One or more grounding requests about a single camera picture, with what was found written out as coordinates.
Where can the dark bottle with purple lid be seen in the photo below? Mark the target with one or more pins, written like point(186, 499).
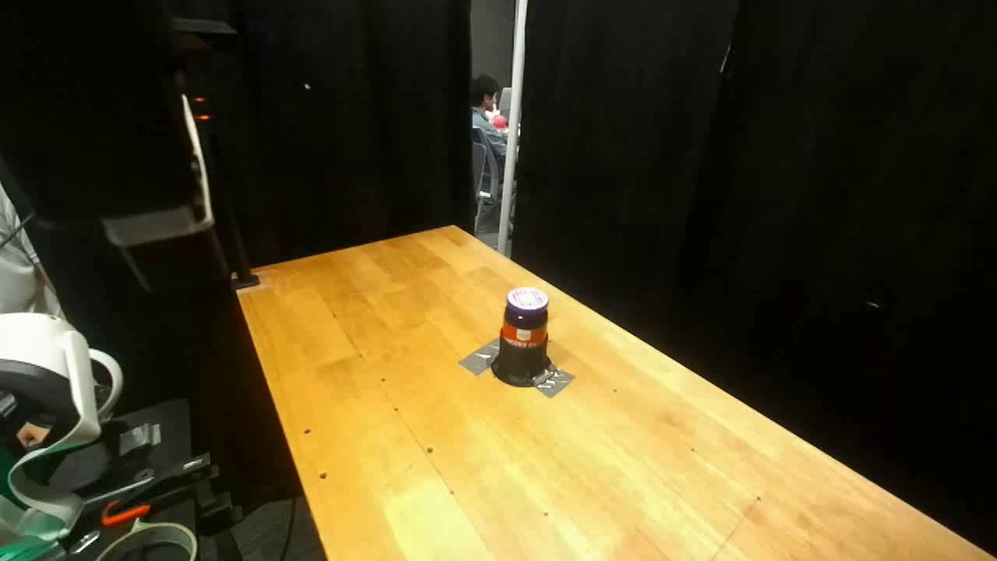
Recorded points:
point(525, 337)

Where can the person sitting in background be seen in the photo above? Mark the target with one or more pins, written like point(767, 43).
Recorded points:
point(486, 150)

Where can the white vertical pole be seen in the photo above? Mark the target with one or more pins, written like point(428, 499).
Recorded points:
point(515, 104)

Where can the black curtain backdrop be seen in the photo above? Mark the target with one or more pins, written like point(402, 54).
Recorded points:
point(796, 198)

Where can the black stand with grey shelf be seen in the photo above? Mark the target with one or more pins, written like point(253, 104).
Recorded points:
point(163, 219)

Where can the grey duct tape left piece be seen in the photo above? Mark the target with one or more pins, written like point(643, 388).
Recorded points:
point(480, 360)

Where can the grey duct tape piece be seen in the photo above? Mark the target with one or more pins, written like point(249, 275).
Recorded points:
point(553, 383)
point(480, 360)

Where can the grey duct tape right piece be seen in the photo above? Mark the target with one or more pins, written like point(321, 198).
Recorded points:
point(553, 383)

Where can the orange handled tool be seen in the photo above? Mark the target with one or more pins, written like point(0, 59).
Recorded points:
point(116, 517)

